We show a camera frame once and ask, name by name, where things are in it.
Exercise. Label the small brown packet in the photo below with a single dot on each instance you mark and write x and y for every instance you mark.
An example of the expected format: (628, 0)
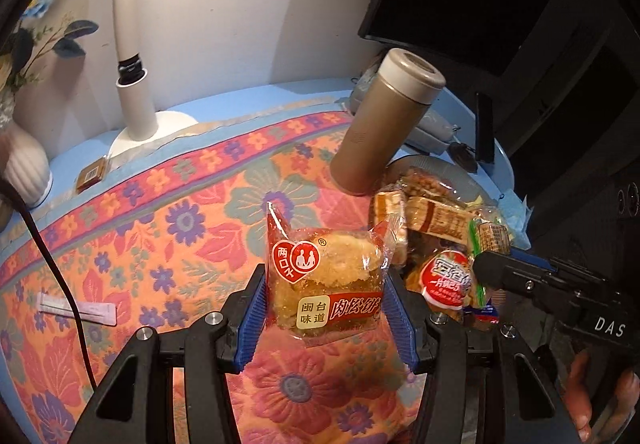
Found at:
(91, 174)

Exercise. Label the brown white wafer packet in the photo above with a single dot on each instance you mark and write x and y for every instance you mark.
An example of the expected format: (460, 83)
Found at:
(390, 214)

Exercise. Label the clear peanut snack packet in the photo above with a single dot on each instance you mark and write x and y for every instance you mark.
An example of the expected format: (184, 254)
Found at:
(425, 184)

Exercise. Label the brown striped snack packet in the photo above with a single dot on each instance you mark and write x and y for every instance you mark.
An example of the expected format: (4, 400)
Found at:
(440, 221)

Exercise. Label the white desk lamp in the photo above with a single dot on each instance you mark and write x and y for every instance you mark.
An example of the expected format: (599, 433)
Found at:
(135, 108)

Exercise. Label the pale purple sachet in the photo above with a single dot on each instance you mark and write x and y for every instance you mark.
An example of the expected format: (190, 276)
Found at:
(80, 310)

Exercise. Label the floral table cloth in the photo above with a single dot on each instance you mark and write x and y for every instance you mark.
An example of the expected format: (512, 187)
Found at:
(175, 249)

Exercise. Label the clear glass plate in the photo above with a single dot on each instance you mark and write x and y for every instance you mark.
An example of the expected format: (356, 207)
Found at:
(480, 189)

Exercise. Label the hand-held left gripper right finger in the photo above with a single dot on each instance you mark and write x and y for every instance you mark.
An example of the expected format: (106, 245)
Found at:
(400, 324)

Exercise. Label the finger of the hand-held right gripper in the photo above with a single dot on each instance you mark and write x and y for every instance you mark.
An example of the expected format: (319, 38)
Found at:
(505, 274)
(537, 261)

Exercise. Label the light blue cloth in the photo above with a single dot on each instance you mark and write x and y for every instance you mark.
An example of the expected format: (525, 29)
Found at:
(517, 219)

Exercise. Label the black phone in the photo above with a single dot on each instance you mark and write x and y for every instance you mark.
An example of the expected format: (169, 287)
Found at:
(484, 128)

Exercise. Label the beige thermos bottle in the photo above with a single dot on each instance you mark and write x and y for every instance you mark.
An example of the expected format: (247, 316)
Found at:
(380, 133)

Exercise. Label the meat floss cake packet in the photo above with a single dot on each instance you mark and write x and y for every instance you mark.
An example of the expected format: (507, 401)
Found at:
(325, 284)

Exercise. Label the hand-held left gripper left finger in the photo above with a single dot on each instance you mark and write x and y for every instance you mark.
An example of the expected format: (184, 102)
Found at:
(250, 324)

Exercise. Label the white ribbed vase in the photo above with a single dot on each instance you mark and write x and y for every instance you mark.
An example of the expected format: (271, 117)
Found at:
(25, 163)

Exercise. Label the person's right hand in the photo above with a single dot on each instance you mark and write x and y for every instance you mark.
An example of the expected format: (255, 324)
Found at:
(580, 384)

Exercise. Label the red snack packet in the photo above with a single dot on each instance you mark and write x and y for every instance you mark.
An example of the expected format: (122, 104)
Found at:
(445, 284)

